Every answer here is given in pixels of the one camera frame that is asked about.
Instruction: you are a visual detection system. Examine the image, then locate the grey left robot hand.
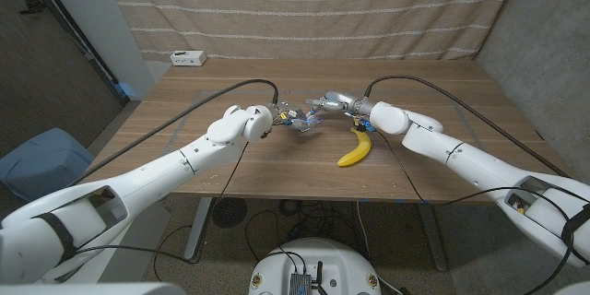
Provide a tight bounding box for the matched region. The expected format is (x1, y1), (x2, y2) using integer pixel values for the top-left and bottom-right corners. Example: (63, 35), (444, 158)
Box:
(267, 100), (323, 133)

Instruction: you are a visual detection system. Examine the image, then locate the yellow toy banana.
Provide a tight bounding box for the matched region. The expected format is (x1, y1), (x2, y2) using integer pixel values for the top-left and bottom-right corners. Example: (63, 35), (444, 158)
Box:
(336, 127), (372, 168)

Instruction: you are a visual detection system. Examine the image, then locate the black floor cable bundle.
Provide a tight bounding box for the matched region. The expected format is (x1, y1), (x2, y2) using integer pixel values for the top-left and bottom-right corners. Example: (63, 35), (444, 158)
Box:
(243, 198), (370, 262)

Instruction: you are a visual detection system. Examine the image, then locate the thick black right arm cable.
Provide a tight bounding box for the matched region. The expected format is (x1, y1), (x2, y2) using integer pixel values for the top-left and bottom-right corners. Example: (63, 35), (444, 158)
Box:
(363, 75), (568, 177)

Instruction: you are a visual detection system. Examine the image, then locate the beige striped backdrop curtain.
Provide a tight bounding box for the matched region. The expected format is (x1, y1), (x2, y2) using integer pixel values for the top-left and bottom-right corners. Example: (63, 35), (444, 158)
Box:
(99, 0), (526, 62)

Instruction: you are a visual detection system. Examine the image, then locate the grey electronics box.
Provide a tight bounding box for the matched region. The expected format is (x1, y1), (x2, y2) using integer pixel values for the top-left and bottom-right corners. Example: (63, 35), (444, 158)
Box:
(289, 272), (313, 295)

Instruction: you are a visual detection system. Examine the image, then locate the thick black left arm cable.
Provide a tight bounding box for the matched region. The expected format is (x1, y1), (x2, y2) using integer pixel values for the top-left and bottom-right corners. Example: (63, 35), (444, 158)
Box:
(68, 77), (280, 185)

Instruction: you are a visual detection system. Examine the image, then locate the dollar bill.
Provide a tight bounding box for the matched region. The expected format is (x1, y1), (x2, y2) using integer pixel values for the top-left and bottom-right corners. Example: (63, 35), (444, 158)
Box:
(294, 117), (319, 133)

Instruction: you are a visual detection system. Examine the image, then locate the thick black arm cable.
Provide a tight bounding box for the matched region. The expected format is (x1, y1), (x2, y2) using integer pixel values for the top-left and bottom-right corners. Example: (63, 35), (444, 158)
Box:
(363, 75), (568, 177)
(68, 77), (280, 185)

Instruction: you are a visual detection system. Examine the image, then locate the white wall panel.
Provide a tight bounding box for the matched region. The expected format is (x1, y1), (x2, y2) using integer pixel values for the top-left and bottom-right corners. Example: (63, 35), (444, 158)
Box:
(34, 0), (156, 101)

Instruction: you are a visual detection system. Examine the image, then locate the white table leg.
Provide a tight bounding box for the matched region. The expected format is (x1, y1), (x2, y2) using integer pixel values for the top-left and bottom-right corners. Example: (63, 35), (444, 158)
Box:
(183, 196), (214, 260)

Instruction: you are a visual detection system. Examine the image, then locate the white power strip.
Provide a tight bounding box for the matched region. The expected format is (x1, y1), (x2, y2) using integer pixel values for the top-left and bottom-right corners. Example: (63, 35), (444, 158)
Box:
(170, 50), (208, 67)

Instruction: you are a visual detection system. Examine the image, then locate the black round floor fan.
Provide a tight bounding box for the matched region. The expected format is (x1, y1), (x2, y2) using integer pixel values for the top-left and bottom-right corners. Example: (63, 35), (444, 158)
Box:
(211, 196), (248, 229)

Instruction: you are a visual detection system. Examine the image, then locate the blue plastic bin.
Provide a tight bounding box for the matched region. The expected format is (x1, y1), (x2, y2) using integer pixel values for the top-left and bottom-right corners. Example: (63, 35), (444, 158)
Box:
(0, 127), (96, 202)

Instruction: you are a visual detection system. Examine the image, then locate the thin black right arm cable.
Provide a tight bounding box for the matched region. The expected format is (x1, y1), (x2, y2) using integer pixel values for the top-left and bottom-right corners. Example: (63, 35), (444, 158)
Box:
(374, 128), (580, 295)

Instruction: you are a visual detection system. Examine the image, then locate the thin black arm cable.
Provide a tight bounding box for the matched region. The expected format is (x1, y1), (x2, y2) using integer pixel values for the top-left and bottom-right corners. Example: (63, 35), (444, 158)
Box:
(374, 128), (580, 295)
(75, 141), (250, 266)

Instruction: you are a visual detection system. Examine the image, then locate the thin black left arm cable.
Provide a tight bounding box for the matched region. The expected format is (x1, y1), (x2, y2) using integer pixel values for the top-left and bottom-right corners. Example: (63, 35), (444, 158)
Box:
(75, 141), (250, 266)

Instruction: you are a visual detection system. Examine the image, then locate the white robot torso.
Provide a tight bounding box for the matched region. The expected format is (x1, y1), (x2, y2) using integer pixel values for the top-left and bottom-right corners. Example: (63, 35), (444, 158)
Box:
(248, 237), (383, 295)

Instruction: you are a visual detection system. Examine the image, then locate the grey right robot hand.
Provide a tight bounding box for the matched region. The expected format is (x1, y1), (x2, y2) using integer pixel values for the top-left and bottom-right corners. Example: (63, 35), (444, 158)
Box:
(304, 90), (375, 120)

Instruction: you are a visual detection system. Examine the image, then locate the grey table leg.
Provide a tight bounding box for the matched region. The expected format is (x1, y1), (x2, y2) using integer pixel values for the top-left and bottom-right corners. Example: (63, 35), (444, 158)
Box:
(417, 203), (449, 272)

